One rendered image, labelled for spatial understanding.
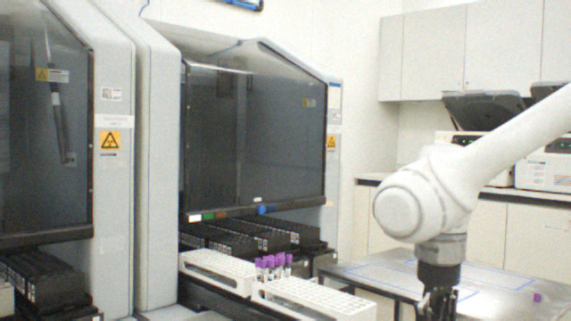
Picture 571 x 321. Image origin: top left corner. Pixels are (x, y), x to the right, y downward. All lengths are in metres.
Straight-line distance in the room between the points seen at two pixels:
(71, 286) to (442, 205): 0.86
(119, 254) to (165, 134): 0.33
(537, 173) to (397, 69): 1.40
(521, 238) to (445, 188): 2.61
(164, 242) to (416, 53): 2.97
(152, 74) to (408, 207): 0.82
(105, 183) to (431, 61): 3.02
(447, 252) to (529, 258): 2.44
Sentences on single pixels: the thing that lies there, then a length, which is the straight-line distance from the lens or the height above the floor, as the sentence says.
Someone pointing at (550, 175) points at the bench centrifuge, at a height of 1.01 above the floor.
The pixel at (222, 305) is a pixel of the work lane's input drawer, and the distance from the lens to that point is 1.25.
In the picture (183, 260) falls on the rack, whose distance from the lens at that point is 1.40.
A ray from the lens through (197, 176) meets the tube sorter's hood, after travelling 1.33.
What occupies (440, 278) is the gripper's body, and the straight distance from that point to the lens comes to 0.88.
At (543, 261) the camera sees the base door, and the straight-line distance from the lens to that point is 3.27.
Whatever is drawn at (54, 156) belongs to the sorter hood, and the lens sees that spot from 1.15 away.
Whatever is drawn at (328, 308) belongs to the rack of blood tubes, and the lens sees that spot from 1.02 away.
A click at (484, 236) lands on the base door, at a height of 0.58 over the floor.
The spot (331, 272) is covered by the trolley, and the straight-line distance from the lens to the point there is 1.42.
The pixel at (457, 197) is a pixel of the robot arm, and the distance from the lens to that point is 0.69.
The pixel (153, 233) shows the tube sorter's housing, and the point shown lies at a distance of 1.30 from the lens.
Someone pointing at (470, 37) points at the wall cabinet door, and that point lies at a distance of 3.74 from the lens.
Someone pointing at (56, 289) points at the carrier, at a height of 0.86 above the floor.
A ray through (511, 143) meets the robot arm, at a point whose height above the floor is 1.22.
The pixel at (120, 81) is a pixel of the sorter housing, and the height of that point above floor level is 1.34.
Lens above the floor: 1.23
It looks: 3 degrees down
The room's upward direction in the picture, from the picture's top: 2 degrees clockwise
